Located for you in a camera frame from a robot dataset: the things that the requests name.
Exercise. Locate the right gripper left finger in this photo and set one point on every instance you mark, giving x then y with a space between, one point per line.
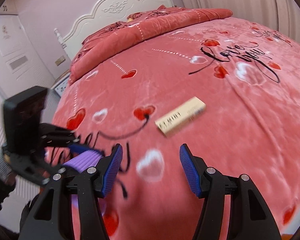
88 177

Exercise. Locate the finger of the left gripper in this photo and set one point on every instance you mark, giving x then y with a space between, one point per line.
79 148

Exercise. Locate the beige slim carton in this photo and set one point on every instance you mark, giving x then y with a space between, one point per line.
180 116

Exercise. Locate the white bedroom door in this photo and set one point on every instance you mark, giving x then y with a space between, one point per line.
20 65

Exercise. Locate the person's left hand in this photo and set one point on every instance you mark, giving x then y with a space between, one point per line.
7 175

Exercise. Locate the white bedside cabinet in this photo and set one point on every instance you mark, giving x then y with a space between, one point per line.
61 83

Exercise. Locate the folded red quilt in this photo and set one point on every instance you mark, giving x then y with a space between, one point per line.
141 26

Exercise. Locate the pink heart-print bed blanket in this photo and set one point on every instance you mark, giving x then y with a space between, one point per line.
228 88

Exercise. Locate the white carved headboard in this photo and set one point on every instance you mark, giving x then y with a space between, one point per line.
103 13

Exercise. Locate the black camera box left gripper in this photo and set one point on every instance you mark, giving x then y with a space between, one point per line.
22 114

